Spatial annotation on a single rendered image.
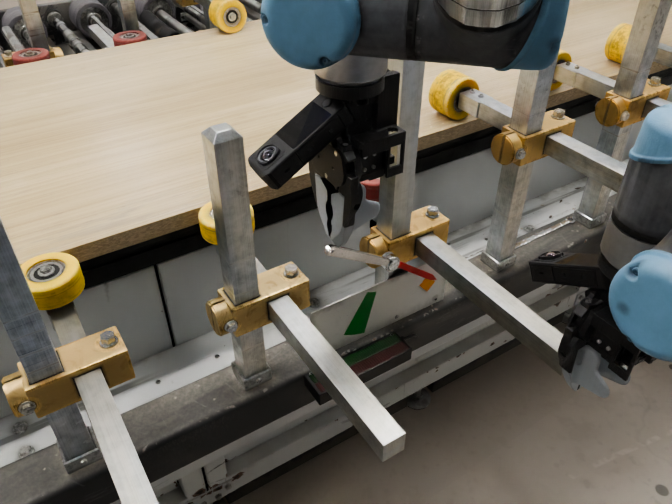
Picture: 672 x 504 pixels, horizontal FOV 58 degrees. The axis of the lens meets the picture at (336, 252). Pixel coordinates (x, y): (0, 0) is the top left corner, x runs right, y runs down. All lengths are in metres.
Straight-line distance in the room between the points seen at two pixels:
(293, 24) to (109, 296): 0.64
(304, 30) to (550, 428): 1.51
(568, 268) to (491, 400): 1.17
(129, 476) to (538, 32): 0.54
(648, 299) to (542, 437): 1.38
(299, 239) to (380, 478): 0.77
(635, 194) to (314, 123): 0.31
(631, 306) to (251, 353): 0.56
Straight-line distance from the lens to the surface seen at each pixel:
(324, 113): 0.64
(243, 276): 0.78
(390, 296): 0.96
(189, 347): 1.11
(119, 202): 0.97
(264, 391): 0.92
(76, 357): 0.78
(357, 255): 0.79
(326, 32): 0.47
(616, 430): 1.89
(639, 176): 0.60
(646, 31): 1.15
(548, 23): 0.47
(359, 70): 0.60
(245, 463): 1.49
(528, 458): 1.76
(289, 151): 0.62
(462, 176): 1.29
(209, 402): 0.91
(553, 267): 0.73
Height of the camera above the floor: 1.41
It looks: 38 degrees down
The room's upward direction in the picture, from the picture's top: straight up
